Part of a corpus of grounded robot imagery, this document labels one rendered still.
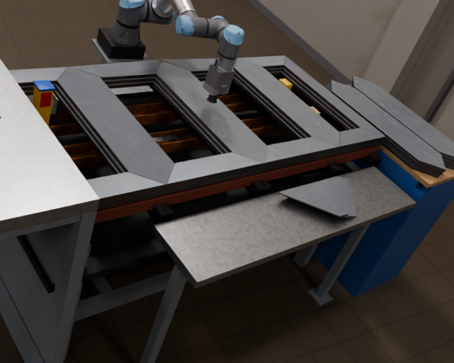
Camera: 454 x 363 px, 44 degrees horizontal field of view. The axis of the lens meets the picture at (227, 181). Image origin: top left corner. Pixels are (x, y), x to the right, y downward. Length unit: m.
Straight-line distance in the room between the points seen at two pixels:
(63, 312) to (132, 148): 0.59
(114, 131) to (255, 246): 0.64
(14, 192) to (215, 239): 0.73
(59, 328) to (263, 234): 0.73
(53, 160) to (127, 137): 0.53
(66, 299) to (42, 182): 0.40
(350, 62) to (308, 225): 3.33
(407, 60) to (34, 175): 3.53
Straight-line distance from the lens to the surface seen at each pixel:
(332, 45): 5.46
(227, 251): 1.85
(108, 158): 1.94
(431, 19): 4.50
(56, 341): 1.85
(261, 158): 2.13
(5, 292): 2.31
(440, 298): 3.47
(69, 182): 1.46
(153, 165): 1.90
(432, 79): 4.73
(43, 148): 1.56
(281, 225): 2.04
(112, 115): 2.10
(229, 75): 2.23
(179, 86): 2.40
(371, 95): 3.07
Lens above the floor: 1.99
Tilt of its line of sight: 35 degrees down
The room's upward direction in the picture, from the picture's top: 21 degrees clockwise
